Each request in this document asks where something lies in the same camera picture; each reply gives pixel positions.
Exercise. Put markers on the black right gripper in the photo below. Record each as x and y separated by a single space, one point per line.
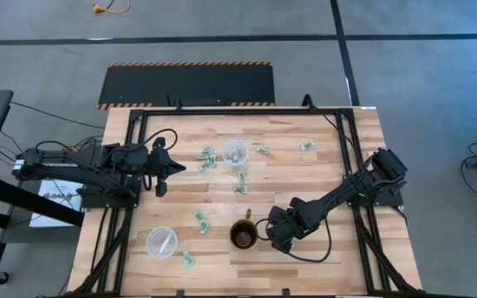
282 225

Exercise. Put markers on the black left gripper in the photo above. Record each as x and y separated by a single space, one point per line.
160 163

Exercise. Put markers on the clear plastic cup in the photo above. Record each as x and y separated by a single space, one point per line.
153 236
226 148

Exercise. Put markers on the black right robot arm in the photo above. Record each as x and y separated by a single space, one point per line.
338 194

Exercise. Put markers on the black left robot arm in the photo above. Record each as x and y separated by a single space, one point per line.
56 159

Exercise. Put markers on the green brown ceramic mug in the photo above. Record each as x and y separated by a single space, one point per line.
243 245

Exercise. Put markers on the black table clamp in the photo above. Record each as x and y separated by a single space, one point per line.
286 292
178 105
179 293
308 101

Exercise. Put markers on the black hazard-striped floor mat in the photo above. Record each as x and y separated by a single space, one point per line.
189 85

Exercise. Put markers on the white paper sheet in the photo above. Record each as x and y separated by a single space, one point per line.
41 221

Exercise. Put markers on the black diagonal bar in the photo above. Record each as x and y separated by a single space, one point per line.
23 198

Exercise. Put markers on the black caster wheel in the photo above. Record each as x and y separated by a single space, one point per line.
1 278

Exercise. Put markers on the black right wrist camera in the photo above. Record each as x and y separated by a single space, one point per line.
286 246

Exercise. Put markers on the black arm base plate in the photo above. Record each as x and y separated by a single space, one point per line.
97 202
387 200

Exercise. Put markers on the grey flat base plate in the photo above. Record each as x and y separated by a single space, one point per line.
35 236

